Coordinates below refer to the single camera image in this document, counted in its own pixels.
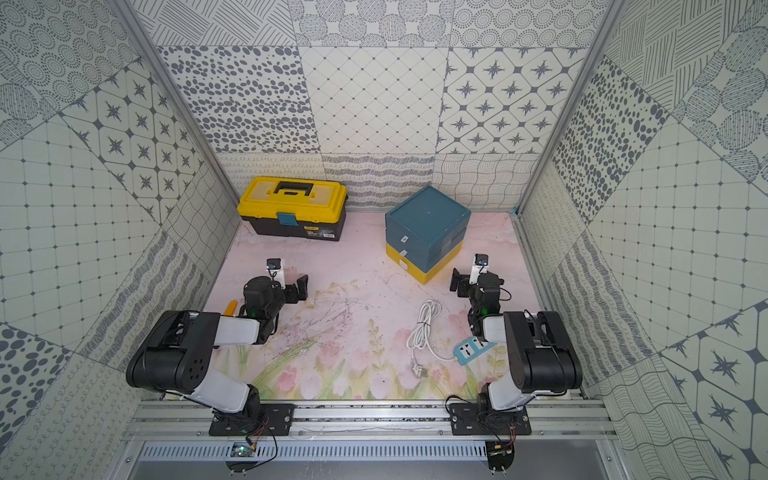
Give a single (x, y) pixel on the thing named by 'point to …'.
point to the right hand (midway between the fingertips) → (471, 273)
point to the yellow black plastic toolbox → (292, 206)
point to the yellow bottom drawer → (412, 268)
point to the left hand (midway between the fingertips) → (290, 273)
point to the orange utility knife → (230, 309)
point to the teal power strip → (470, 349)
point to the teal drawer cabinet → (426, 227)
